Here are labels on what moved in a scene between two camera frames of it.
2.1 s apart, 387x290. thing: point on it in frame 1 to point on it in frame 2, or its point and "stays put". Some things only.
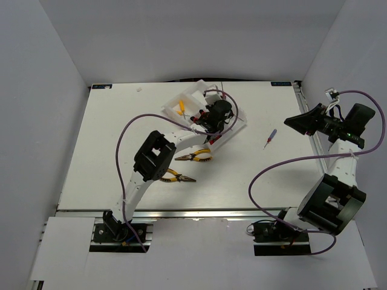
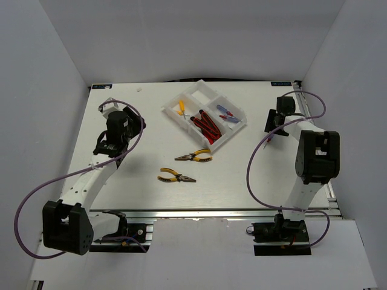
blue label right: x=281 y=83 stays put
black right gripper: x=306 y=122 to x=269 y=126
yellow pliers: x=193 y=156 stays put
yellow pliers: x=178 y=177 stays put
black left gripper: x=209 y=108 to x=136 y=122
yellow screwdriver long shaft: x=182 y=107 stays put
